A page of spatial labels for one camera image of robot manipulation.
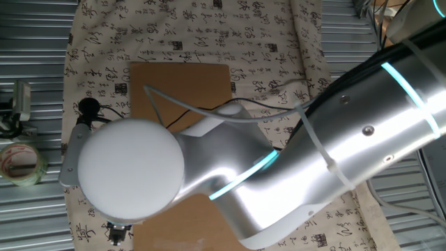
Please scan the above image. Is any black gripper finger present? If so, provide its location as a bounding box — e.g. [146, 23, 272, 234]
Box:
[108, 229, 128, 247]

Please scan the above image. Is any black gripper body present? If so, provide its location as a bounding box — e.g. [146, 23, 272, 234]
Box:
[105, 222, 134, 235]

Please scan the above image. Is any clear packing tape roll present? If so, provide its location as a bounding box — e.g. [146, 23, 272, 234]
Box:
[0, 142, 49, 188]

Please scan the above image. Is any brown cardboard sheet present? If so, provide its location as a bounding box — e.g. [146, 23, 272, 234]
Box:
[129, 61, 257, 251]

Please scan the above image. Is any white zip tie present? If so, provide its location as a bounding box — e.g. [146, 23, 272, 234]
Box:
[400, 37, 446, 88]
[293, 100, 357, 192]

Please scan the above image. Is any white calligraphy print cloth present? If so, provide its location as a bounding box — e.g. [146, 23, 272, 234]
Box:
[61, 0, 401, 251]

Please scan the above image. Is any dark printed poster board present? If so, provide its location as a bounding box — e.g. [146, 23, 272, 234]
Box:
[416, 146, 446, 210]

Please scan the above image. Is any black round cable plug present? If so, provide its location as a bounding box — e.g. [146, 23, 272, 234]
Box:
[77, 97, 102, 123]

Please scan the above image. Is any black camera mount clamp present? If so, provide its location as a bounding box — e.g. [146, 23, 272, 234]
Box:
[0, 100, 38, 139]

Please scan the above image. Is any silver finned camera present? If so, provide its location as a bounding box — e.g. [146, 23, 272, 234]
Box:
[11, 79, 32, 122]

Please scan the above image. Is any thick grey cable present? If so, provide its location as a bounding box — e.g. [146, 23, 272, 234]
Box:
[365, 179, 446, 227]

